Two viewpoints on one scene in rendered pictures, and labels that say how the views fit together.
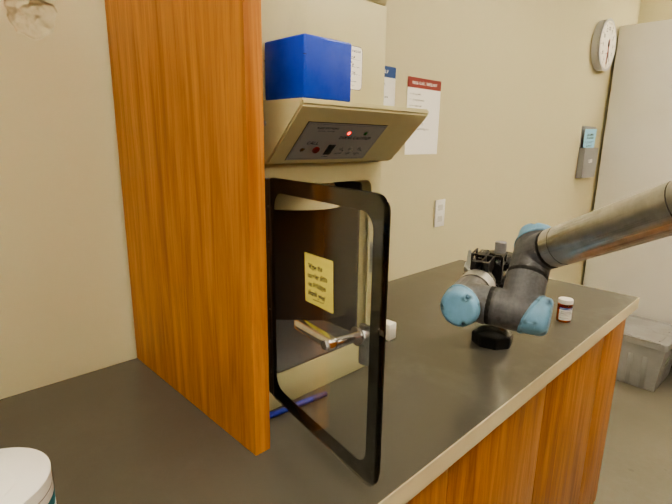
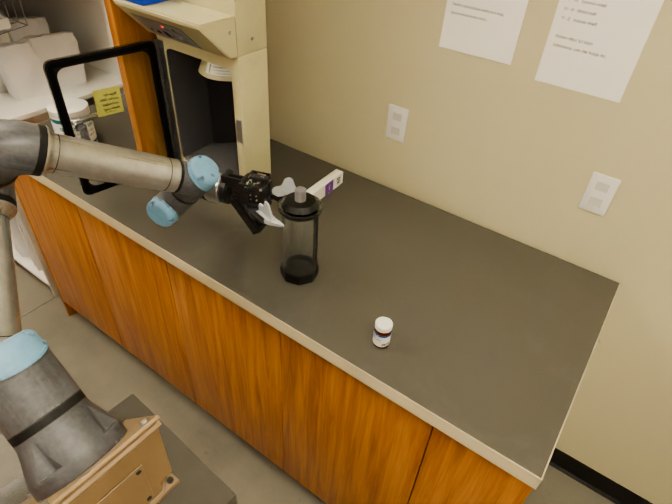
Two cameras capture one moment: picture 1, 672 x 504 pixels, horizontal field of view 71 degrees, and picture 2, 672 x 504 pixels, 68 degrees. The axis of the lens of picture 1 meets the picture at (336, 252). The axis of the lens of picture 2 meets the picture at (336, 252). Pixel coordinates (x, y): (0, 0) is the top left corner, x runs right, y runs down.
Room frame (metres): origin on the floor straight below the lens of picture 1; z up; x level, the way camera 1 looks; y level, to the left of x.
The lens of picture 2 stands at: (1.02, -1.41, 1.86)
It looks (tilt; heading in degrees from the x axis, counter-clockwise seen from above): 40 degrees down; 77
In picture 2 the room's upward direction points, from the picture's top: 4 degrees clockwise
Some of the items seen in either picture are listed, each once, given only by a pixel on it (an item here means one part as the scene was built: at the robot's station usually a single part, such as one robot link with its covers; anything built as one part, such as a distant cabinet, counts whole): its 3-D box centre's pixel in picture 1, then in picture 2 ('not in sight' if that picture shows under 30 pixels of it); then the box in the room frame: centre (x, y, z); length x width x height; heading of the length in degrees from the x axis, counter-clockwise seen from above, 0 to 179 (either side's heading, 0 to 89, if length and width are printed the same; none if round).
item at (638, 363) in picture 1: (618, 345); not in sight; (2.85, -1.87, 0.17); 0.60 x 0.42 x 0.33; 42
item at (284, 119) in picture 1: (349, 134); (175, 27); (0.87, -0.02, 1.46); 0.32 x 0.12 x 0.10; 134
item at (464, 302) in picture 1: (466, 300); not in sight; (0.88, -0.26, 1.15); 0.11 x 0.09 x 0.08; 149
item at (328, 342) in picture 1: (326, 331); not in sight; (0.59, 0.01, 1.20); 0.10 x 0.05 x 0.03; 35
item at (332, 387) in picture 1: (315, 317); (118, 120); (0.66, 0.03, 1.19); 0.30 x 0.01 x 0.40; 35
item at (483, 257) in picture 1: (485, 273); (246, 191); (1.02, -0.34, 1.16); 0.12 x 0.08 x 0.09; 149
